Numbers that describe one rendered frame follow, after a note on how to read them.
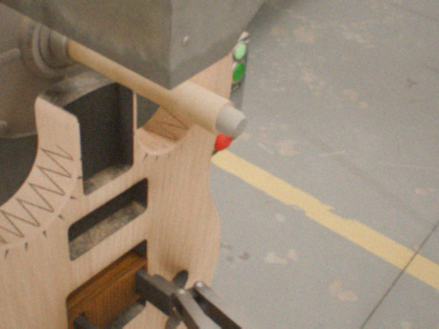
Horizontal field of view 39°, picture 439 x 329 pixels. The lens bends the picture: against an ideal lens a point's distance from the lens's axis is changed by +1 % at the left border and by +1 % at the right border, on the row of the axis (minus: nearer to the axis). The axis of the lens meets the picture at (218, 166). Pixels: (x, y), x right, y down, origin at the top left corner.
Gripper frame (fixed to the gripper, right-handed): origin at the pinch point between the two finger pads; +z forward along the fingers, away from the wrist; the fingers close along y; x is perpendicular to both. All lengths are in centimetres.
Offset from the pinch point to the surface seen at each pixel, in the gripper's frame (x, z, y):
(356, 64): -99, 77, 239
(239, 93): -4.5, 18.0, 45.0
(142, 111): -4.9, 25.6, 31.1
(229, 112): 17.9, -3.3, 11.2
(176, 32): 33.0, -9.9, -4.2
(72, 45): 17.6, 14.9, 9.9
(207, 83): 17.9, 1.0, 13.5
